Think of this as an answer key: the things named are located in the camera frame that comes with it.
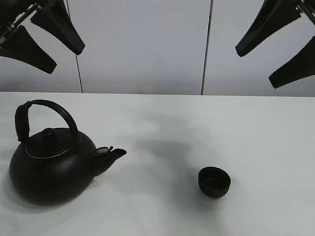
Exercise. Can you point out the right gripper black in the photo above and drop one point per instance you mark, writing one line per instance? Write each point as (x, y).
(274, 15)

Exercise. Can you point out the small black teacup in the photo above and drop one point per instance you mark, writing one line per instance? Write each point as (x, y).
(214, 182)

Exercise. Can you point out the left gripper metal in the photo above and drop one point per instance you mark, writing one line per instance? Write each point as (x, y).
(51, 16)

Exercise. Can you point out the black round teapot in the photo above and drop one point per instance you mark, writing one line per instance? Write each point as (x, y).
(57, 164)

